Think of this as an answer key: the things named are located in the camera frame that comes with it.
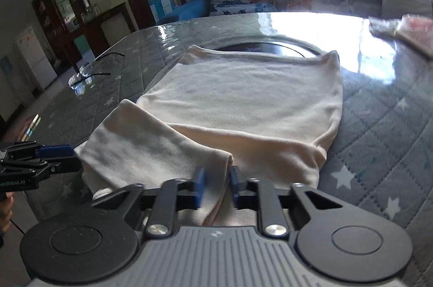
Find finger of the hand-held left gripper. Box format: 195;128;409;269
0;141;74;159
0;156;83;177

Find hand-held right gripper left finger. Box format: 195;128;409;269
91;167;206;238

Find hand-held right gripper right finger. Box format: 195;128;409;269
229;167;343;238

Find cream shirt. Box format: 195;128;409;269
74;45;345;227

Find person's left hand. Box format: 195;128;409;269
0;191;15;235

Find clear eyeglasses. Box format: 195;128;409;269
68;52;126;95

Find white refrigerator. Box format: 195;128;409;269
15;25;58;92

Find teal box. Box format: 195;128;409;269
73;34;92;55

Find dark wooden cabinet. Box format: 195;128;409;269
32;0;140;71

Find glass turntable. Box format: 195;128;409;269
199;39;327;59

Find grey quilted star tablecloth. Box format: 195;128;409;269
0;11;433;276

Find blue cabinet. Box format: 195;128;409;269
144;0;178;22

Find clear plastic bag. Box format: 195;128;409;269
368;14;433;58

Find black cable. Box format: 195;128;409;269
9;218;27;236

